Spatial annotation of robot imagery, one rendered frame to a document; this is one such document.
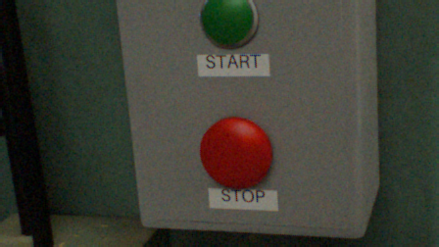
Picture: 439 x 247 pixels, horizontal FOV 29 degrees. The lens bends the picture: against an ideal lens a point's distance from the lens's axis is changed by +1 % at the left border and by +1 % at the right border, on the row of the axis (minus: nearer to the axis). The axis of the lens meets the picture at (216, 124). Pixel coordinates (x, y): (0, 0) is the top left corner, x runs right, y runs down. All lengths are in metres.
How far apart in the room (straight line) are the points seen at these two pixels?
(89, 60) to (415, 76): 0.16
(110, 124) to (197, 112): 0.10
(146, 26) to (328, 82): 0.08
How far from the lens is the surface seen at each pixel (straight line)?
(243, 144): 0.34
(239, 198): 0.36
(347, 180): 0.35
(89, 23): 0.43
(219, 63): 0.34
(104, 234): 0.43
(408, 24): 0.39
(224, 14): 0.33
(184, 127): 0.35
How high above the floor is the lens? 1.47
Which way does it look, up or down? 17 degrees down
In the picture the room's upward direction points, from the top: 5 degrees counter-clockwise
